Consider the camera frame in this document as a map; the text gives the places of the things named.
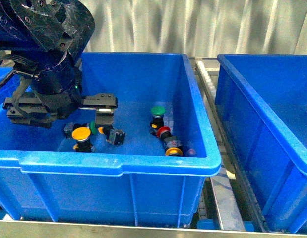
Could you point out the green mushroom button upright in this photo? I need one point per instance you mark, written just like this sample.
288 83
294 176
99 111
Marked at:
157 117

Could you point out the center metal divider rail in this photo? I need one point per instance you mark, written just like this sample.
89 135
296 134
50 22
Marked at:
228 215

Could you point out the middle blue plastic bin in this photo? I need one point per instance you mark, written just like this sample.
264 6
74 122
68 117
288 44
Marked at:
261 101

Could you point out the left blue plastic bin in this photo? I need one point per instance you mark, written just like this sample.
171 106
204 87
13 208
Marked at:
43 178

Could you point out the green button lying sideways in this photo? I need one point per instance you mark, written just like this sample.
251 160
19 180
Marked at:
70 127

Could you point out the red button lying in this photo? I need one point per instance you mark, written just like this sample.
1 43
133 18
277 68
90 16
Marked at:
169 140

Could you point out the yellow button near bin corner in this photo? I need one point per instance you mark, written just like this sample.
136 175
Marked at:
173 152

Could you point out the orange yellow button lying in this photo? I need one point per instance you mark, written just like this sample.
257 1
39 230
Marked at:
113 136

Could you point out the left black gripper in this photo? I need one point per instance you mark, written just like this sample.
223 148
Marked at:
48 108

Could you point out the yellow mushroom button upright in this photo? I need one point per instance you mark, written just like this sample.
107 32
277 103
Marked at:
82 137

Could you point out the blue black left robot arm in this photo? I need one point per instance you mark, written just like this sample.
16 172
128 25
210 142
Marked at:
45 41

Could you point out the blue plastic bin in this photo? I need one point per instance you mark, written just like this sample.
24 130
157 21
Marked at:
261 101
43 178

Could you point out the white roller conveyor track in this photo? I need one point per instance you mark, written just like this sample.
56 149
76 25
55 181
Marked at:
209 78

